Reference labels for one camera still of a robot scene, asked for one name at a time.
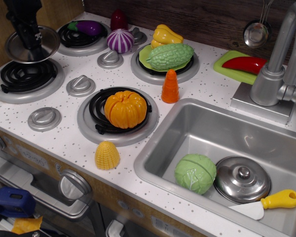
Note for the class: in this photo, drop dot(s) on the grey toy sink basin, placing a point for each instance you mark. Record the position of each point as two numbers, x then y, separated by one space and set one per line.
193 127

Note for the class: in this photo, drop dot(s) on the orange toy carrot piece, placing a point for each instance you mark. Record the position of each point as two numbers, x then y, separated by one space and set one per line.
170 88

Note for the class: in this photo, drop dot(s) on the light green toy plate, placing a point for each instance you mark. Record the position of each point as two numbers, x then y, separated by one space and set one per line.
144 55

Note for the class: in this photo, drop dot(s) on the back left stove burner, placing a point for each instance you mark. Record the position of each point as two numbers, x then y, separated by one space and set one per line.
79 44

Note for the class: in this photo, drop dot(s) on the silver oven door handle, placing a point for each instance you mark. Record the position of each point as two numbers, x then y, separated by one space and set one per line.
60 190

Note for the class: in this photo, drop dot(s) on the green toy bitter gourd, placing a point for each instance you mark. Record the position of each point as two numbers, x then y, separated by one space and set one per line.
170 56

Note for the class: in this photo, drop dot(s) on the red toy chili pepper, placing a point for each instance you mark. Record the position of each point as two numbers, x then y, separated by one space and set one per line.
247 64

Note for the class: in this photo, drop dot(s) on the purple striped toy onion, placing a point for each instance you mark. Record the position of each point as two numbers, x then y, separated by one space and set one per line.
120 40

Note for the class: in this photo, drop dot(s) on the grey stove knob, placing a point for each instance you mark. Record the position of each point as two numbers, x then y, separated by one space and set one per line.
81 86
110 60
139 36
44 119

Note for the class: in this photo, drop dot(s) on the steel lid in sink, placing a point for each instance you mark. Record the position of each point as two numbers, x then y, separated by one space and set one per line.
242 180

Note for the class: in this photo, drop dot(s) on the grey stove knob middle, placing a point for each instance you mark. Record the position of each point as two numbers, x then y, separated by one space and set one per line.
81 86

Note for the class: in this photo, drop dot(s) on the green toy cutting board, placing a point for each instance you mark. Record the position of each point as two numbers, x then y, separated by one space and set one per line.
234 74

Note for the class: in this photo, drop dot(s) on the blue clamp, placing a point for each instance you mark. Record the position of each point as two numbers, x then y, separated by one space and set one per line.
16 203

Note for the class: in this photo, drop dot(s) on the orange toy pumpkin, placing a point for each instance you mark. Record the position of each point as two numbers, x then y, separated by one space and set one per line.
125 109

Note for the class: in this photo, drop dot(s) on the front right stove burner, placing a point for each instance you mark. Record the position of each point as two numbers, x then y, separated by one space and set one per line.
94 126

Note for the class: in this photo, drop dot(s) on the grey stove knob back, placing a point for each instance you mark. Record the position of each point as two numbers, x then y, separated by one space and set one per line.
139 36

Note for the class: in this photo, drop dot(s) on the green toy cabbage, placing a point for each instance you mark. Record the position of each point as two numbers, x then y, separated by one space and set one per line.
196 173

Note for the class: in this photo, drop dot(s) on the dark red toy vegetable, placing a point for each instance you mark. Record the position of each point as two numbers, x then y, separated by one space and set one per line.
118 20

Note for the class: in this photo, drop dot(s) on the hanging steel ladle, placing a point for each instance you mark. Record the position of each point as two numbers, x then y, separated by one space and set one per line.
258 32

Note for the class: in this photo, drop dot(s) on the grey stove knob upper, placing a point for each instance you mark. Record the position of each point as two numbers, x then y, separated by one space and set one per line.
110 60

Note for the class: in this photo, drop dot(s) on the yellow toy corn piece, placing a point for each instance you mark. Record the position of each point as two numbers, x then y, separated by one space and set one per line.
106 156

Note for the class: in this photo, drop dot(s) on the yellow cloth piece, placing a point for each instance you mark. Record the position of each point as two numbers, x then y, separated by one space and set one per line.
26 225

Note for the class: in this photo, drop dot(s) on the yellow toy bell pepper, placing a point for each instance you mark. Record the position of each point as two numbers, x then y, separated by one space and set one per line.
164 35

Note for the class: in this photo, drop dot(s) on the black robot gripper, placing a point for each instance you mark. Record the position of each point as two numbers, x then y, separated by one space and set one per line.
23 16

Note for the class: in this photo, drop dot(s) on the silver toy faucet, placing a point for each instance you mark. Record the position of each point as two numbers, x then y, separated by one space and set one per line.
273 94

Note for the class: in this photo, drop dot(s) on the purple toy eggplant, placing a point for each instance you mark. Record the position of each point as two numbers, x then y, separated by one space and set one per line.
91 28

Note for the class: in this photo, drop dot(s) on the steel pot lid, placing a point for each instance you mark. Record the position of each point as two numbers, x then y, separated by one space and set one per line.
15 50

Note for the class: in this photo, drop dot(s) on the grey stove knob front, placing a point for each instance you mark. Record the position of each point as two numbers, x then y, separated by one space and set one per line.
44 119

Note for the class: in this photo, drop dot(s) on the yellow handled toy knife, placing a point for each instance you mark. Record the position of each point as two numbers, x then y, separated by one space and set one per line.
255 210

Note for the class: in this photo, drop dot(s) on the front left stove burner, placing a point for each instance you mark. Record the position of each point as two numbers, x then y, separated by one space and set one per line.
26 83

